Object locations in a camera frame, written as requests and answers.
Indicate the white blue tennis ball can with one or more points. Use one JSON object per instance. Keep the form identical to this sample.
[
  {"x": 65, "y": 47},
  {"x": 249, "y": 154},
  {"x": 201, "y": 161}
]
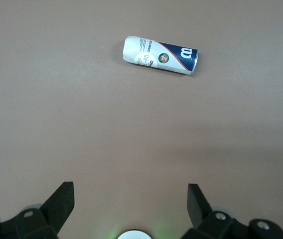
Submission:
[{"x": 151, "y": 53}]

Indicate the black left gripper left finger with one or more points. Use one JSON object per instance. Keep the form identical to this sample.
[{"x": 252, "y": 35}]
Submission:
[{"x": 44, "y": 221}]

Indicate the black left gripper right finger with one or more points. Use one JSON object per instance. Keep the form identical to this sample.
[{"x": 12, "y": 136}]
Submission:
[{"x": 211, "y": 224}]

